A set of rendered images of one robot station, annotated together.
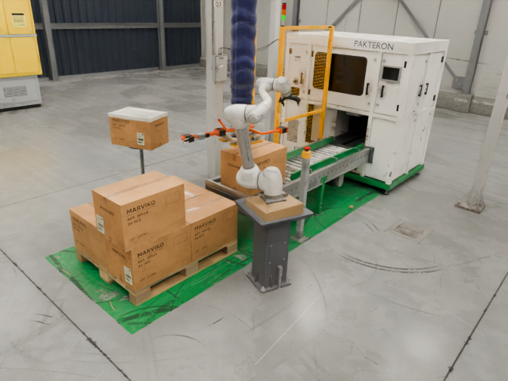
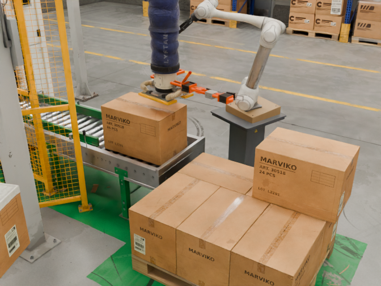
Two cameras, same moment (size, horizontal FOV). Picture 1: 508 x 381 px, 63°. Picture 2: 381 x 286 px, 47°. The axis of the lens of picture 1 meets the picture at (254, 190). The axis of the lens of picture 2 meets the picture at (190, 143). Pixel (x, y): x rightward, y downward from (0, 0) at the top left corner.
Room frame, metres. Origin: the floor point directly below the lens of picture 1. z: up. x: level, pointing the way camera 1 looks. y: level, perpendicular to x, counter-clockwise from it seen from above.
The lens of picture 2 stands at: (4.21, 3.44, 2.31)
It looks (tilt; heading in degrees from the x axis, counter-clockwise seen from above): 27 degrees down; 262
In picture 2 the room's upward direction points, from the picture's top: straight up
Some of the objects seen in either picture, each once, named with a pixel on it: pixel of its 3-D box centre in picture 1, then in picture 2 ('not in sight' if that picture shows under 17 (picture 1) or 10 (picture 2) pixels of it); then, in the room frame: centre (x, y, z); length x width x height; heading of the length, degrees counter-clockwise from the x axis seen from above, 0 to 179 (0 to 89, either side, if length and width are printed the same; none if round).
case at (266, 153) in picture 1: (254, 165); (144, 126); (4.12, 0.01, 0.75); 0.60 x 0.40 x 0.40; 140
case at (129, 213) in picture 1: (140, 208); (304, 172); (3.04, 0.92, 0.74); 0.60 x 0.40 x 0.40; 140
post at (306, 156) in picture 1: (302, 196); not in sight; (3.94, -0.51, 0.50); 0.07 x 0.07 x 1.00; 49
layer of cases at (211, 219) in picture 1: (157, 224); (237, 223); (3.51, 0.92, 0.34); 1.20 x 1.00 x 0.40; 139
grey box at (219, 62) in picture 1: (220, 68); (7, 41); (4.99, 0.45, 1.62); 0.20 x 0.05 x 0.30; 139
